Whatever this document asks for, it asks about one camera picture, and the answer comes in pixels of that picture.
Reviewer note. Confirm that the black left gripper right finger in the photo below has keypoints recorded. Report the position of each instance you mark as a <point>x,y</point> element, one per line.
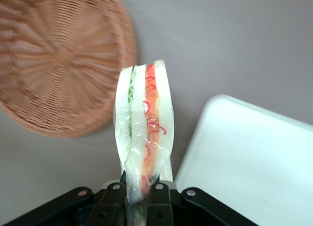
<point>159,201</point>

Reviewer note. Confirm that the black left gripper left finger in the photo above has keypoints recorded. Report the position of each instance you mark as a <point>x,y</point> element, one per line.
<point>110,201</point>

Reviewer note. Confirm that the triangle sandwich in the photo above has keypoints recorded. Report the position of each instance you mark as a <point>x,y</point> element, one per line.
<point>144,118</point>

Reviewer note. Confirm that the cream plastic tray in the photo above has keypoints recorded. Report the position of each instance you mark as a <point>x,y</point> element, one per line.
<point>244,157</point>

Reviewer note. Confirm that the round brown wicker basket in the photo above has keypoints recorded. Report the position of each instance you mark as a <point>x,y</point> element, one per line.
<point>61,64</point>

